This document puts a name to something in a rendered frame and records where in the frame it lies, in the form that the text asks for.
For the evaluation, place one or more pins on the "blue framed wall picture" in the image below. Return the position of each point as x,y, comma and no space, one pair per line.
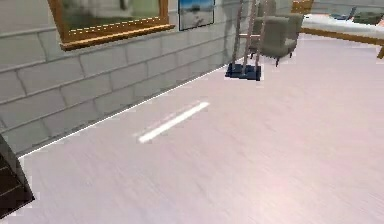
196,13

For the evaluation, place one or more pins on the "dark blue laptop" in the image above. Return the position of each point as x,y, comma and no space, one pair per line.
343,15

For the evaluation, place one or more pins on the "dark green pillow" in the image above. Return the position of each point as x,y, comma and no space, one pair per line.
368,17

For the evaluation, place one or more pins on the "wooden framed window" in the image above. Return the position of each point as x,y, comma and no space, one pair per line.
113,31

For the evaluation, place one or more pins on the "grey-green armchair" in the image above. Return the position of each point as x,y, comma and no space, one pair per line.
296,21
275,36

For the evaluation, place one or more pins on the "pink stand with dark base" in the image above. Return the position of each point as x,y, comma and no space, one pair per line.
245,71

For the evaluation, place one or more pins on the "dark brown cabinet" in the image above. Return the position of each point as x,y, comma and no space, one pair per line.
11,186

